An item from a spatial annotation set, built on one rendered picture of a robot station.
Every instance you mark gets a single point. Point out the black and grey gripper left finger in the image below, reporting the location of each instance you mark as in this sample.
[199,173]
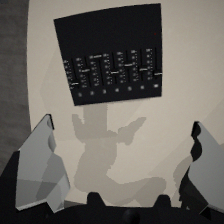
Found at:
[34,183]

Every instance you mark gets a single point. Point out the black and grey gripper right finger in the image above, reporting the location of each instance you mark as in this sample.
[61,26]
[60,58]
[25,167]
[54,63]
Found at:
[202,187]

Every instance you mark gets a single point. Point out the black lighting desk panel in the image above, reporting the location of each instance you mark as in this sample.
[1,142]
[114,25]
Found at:
[95,44]

